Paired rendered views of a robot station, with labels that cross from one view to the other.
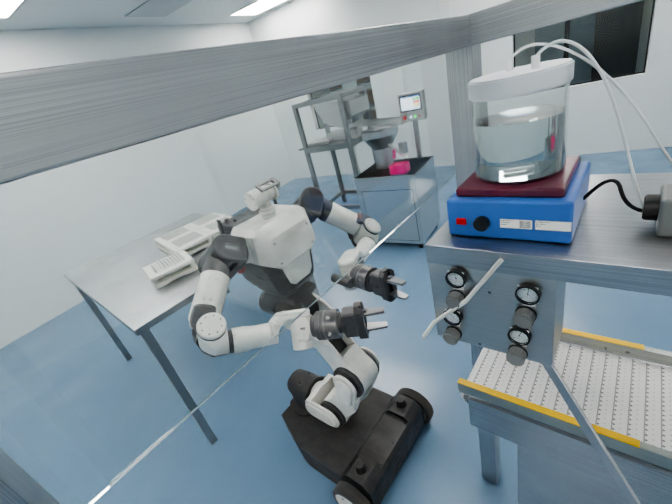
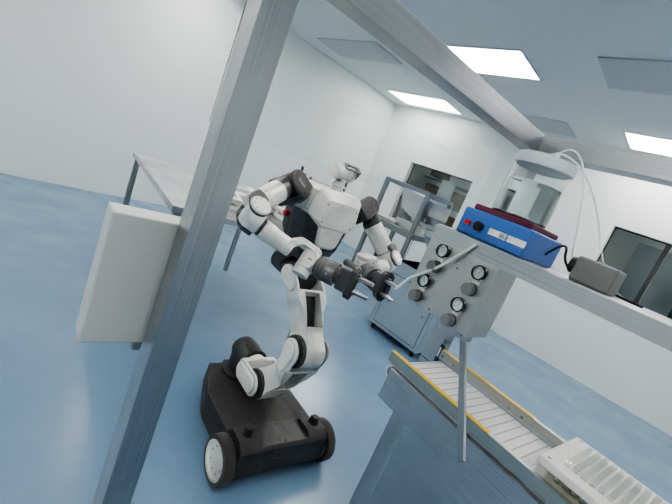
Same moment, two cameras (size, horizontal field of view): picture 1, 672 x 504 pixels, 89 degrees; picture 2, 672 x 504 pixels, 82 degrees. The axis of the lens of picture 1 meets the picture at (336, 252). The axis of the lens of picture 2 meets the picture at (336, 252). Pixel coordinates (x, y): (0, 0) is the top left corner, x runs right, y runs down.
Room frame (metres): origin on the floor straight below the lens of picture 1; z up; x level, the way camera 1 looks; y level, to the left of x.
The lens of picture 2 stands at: (-0.51, 0.00, 1.36)
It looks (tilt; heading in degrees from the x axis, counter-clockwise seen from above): 12 degrees down; 3
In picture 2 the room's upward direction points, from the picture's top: 22 degrees clockwise
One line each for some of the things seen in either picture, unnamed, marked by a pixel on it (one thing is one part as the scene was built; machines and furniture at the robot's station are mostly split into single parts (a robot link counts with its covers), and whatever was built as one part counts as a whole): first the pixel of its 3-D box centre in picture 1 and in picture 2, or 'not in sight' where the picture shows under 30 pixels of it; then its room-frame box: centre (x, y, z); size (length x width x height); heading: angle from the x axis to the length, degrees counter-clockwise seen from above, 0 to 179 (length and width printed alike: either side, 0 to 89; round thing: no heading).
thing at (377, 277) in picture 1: (377, 280); (377, 280); (1.00, -0.11, 1.01); 0.12 x 0.10 x 0.13; 36
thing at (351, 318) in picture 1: (345, 322); (340, 277); (0.83, 0.03, 1.01); 0.12 x 0.10 x 0.13; 77
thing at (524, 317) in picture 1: (524, 315); (469, 287); (0.45, -0.28, 1.21); 0.03 x 0.03 x 0.04; 45
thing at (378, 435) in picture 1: (342, 414); (258, 395); (1.19, 0.18, 0.19); 0.64 x 0.52 x 0.33; 45
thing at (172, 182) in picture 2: not in sight; (226, 196); (2.27, 1.08, 0.86); 1.50 x 1.10 x 0.04; 43
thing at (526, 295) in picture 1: (527, 293); (479, 272); (0.45, -0.29, 1.26); 0.04 x 0.01 x 0.04; 45
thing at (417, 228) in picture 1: (399, 203); (418, 307); (3.32, -0.76, 0.38); 0.63 x 0.57 x 0.76; 52
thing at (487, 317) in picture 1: (495, 295); (458, 284); (0.54, -0.28, 1.20); 0.22 x 0.11 x 0.20; 45
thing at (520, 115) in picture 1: (517, 119); (533, 186); (0.59, -0.36, 1.51); 0.15 x 0.15 x 0.19
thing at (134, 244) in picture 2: not in sight; (142, 277); (0.17, 0.37, 1.03); 0.17 x 0.06 x 0.26; 135
